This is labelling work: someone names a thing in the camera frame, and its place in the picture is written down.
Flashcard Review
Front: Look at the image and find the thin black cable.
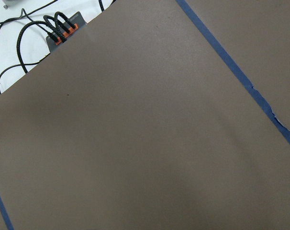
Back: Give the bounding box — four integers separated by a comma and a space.
0, 8, 52, 95

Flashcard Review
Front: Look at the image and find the black braided usb cable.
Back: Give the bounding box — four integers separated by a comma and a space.
17, 11, 76, 74

